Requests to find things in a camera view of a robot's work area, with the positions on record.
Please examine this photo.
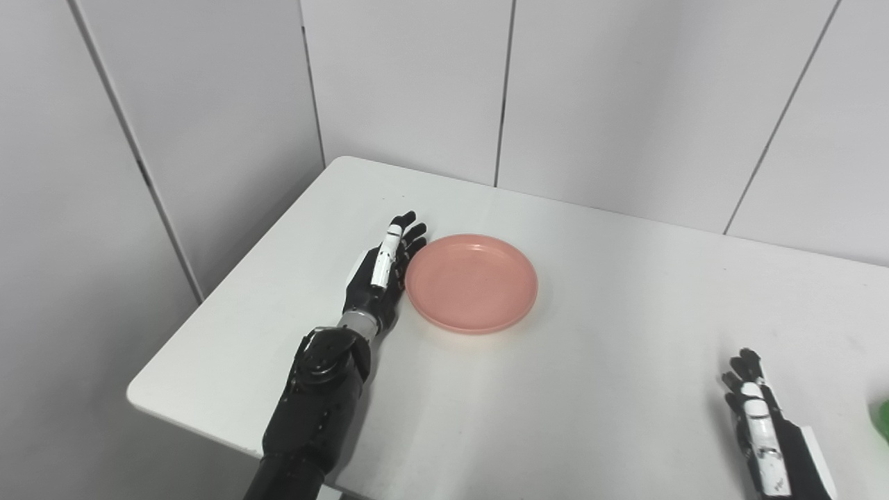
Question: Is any pink round plate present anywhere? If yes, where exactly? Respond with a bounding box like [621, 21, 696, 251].
[405, 234, 539, 335]

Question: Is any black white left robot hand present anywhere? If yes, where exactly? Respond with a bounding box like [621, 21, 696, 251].
[342, 211, 428, 334]

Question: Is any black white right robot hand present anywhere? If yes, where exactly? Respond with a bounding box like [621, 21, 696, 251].
[721, 348, 838, 500]

